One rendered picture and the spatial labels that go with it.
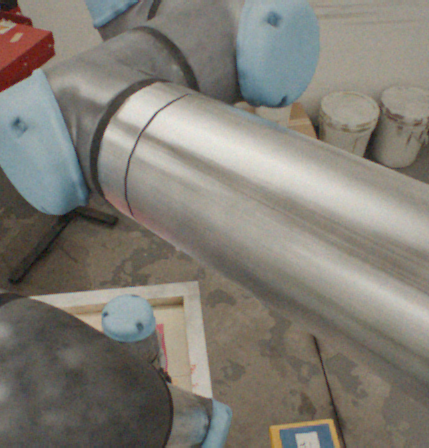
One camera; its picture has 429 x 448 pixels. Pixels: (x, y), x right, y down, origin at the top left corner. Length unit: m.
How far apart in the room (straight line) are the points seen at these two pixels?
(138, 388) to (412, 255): 0.22
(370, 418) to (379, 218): 2.05
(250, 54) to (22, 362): 0.23
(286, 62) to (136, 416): 0.25
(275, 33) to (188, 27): 0.05
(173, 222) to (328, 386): 2.04
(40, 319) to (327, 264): 0.20
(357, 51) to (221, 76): 2.68
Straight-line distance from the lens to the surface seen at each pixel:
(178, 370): 1.15
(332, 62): 2.99
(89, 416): 0.33
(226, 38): 0.34
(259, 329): 2.32
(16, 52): 1.93
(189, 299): 1.20
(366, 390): 2.27
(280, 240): 0.20
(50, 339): 0.32
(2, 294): 0.36
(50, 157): 0.27
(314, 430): 1.10
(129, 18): 0.42
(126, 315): 0.75
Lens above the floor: 1.98
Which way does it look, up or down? 48 degrees down
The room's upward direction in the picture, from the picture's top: straight up
